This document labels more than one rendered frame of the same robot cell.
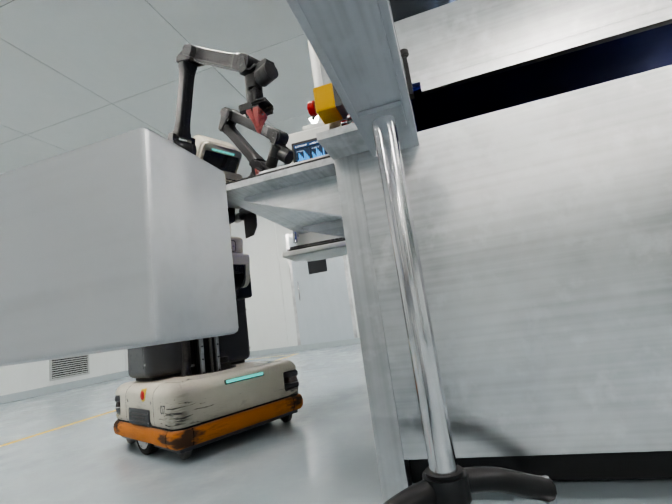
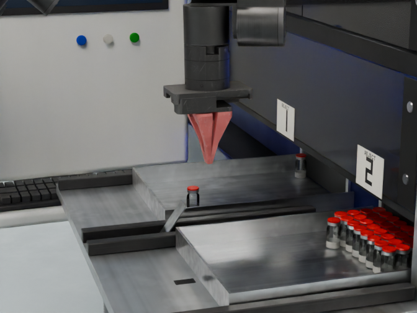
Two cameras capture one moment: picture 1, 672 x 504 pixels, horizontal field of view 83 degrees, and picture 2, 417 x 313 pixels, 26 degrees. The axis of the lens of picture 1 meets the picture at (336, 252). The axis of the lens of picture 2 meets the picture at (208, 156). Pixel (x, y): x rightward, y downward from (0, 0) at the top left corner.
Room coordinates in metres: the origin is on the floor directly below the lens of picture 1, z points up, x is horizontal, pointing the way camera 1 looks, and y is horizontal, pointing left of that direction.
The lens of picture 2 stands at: (0.23, 0.80, 1.40)
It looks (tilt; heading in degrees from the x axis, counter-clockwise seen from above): 16 degrees down; 327
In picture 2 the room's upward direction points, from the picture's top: straight up
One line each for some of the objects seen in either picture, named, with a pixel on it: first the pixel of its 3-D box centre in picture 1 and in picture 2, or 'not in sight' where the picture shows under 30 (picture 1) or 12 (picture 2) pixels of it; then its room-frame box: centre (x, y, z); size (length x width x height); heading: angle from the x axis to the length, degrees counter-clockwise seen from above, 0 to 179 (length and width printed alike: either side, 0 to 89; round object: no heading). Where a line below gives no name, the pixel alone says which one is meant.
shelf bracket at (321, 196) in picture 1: (296, 206); not in sight; (1.15, 0.10, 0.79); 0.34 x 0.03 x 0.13; 74
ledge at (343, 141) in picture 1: (351, 140); not in sight; (0.90, -0.08, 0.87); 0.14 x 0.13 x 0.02; 74
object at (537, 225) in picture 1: (509, 294); not in sight; (1.84, -0.79, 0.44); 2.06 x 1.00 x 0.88; 164
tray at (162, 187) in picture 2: not in sight; (237, 188); (1.53, -0.09, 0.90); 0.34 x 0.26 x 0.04; 74
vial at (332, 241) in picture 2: not in sight; (333, 233); (1.24, -0.07, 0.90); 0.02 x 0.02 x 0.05
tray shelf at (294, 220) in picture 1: (322, 203); (230, 238); (1.38, 0.03, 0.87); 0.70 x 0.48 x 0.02; 164
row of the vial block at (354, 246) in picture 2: not in sight; (363, 244); (1.18, -0.08, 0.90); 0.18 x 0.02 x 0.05; 165
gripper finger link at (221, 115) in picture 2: (254, 121); (198, 128); (1.18, 0.21, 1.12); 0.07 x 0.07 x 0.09; 73
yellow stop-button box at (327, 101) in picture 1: (330, 103); not in sight; (0.93, -0.04, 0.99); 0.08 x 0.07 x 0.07; 74
